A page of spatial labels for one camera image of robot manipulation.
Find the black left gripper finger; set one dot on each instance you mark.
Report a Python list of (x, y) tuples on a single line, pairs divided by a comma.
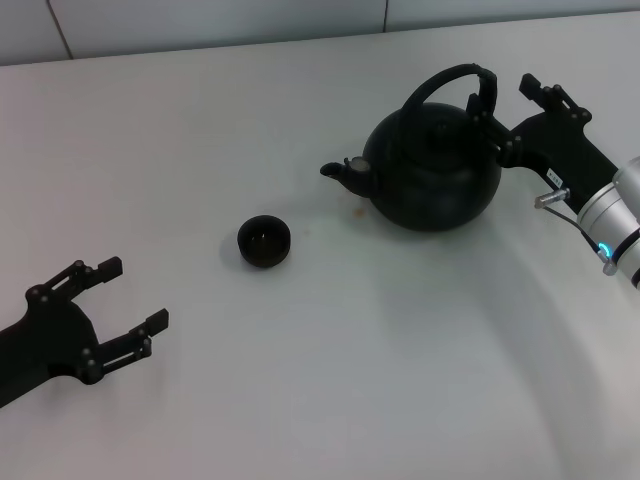
[(157, 322), (110, 269)]

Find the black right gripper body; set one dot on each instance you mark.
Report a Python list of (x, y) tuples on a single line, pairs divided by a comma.
[(560, 145)]

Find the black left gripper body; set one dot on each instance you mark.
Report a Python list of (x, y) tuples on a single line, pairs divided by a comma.
[(50, 340)]

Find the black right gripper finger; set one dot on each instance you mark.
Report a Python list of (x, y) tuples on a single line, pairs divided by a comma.
[(502, 142), (530, 84)]

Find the small dark teacup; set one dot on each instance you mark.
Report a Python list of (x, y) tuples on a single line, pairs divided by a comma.
[(264, 244)]

